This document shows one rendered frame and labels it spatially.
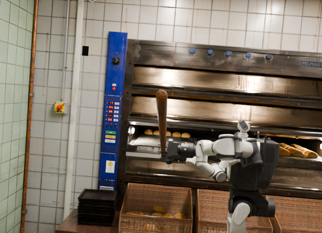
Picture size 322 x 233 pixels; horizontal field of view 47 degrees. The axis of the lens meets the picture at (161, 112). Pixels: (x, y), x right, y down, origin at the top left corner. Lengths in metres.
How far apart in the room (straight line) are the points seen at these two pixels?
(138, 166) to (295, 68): 1.60
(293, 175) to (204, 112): 0.95
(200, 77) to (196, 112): 0.30
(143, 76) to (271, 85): 1.11
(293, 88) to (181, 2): 1.20
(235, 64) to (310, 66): 0.64
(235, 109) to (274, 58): 0.55
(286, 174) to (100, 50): 1.94
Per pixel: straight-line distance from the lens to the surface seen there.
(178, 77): 3.21
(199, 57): 3.24
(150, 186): 3.28
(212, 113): 3.22
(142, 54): 3.25
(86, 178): 3.39
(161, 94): 0.92
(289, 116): 3.36
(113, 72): 3.23
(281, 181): 3.40
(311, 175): 3.49
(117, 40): 3.25
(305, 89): 3.38
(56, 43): 3.41
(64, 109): 3.29
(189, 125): 3.07
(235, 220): 2.42
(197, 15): 3.28
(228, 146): 1.91
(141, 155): 2.71
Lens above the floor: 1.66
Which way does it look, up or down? 3 degrees down
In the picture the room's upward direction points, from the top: 5 degrees clockwise
